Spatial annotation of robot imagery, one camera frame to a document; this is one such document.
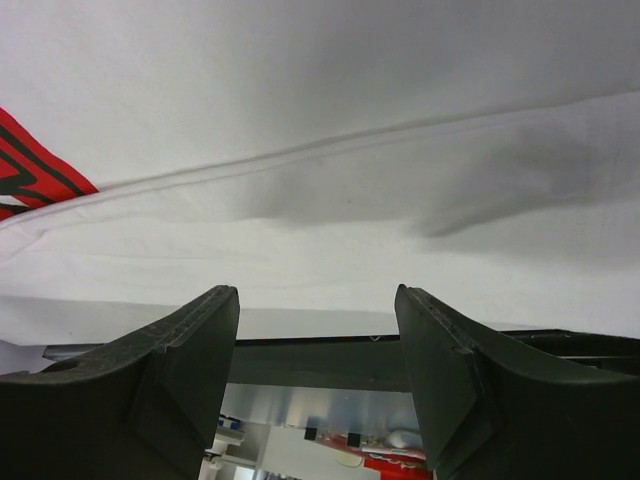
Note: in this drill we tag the white t-shirt with red print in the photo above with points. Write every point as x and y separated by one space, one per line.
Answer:
316 155

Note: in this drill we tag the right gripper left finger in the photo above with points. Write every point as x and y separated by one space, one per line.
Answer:
144 406

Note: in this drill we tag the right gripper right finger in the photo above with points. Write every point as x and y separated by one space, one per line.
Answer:
540 404

